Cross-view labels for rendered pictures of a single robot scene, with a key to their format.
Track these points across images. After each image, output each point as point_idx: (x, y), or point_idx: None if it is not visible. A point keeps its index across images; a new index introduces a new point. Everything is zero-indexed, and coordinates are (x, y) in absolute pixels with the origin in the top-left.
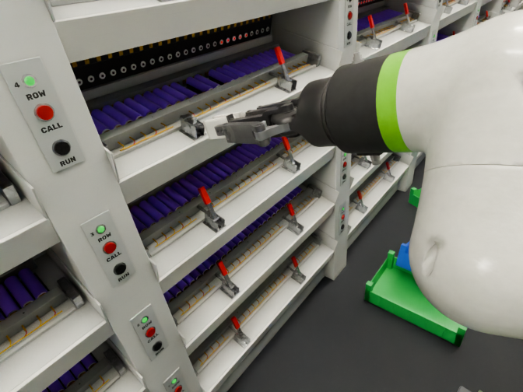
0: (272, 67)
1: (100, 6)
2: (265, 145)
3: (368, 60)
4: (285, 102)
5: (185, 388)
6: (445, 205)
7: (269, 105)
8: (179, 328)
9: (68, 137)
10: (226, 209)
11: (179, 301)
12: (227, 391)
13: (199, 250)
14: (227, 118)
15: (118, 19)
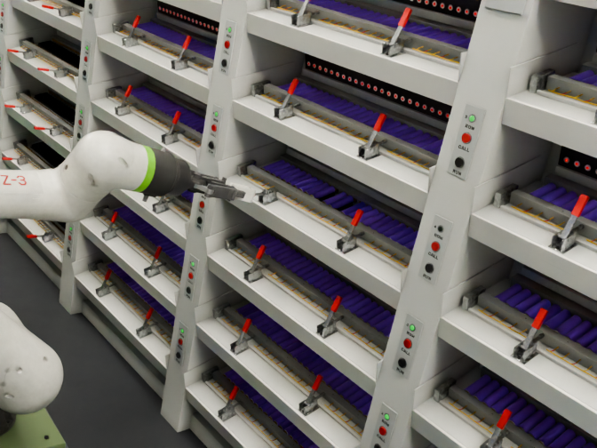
0: (372, 232)
1: (258, 105)
2: None
3: (156, 148)
4: (205, 177)
5: (182, 350)
6: None
7: (227, 187)
8: (212, 320)
9: (215, 143)
10: (269, 284)
11: (231, 313)
12: (204, 445)
13: (227, 270)
14: (222, 178)
15: (250, 112)
